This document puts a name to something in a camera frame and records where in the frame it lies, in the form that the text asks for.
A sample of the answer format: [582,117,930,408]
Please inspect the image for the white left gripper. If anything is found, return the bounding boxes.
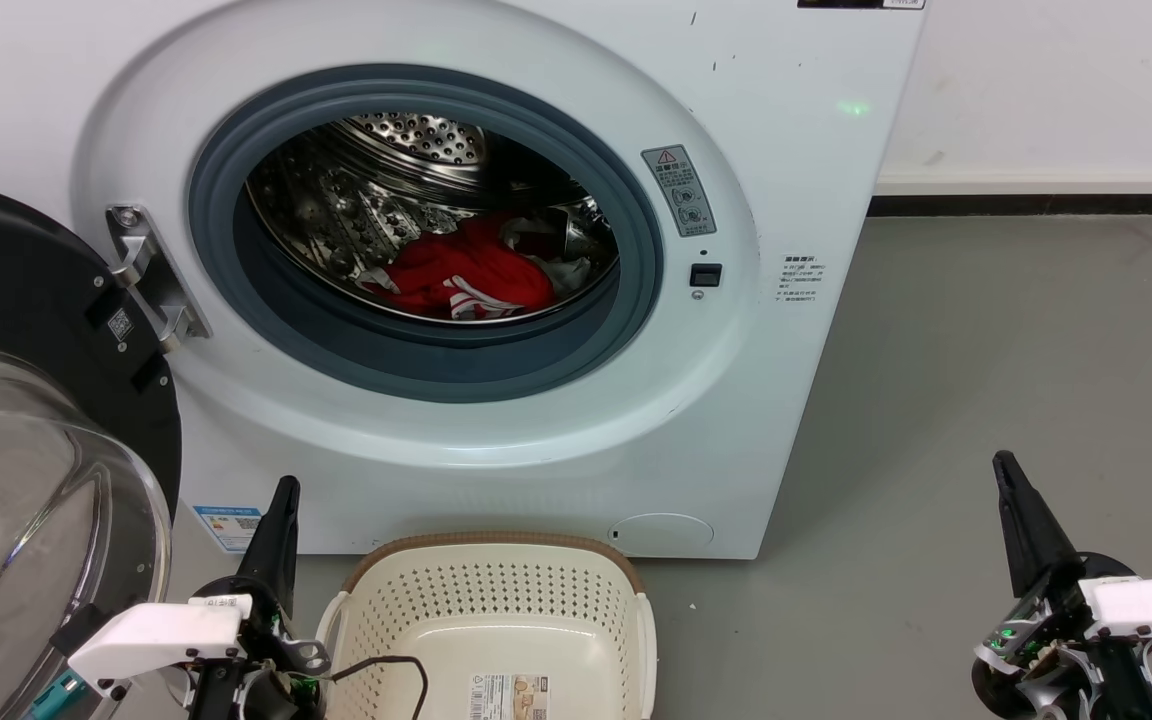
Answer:
[69,476,300,696]

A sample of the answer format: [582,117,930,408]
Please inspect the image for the red garment with striped trim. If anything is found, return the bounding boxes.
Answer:
[376,213,557,321]

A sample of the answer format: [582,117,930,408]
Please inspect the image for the cream perforated laundry basket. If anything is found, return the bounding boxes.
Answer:
[316,532,659,720]

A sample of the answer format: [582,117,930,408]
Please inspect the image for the printed food package label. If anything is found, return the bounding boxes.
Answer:
[469,673,549,720]

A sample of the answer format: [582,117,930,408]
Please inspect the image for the washing machine door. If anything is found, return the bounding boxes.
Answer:
[0,178,184,720]

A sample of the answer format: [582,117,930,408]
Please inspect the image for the blue and white energy sticker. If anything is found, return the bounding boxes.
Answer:
[192,505,264,554]

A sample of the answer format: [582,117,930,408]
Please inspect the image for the grey rubber door gasket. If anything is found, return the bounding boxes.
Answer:
[188,65,664,404]

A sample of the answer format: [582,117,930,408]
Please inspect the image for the white front-load washing machine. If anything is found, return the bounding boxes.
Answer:
[0,0,927,561]

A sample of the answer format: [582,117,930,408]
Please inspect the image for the silver metal door hinge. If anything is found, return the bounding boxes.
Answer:
[106,205,212,353]

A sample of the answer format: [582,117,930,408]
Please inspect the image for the small printed text label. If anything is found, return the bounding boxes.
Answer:
[779,255,827,306]

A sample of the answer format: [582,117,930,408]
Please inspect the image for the round white filter cover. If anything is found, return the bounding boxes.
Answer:
[608,513,715,557]

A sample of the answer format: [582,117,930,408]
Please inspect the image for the grey warning label sticker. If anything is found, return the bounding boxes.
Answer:
[641,145,717,238]

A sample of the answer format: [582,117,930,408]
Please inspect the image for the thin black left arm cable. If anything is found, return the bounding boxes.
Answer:
[321,655,429,716]

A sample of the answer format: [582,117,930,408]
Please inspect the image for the teal left camera connector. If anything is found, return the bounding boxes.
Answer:
[31,672,87,720]

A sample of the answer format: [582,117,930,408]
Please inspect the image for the white wall baseboard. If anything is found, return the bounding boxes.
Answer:
[874,168,1152,197]

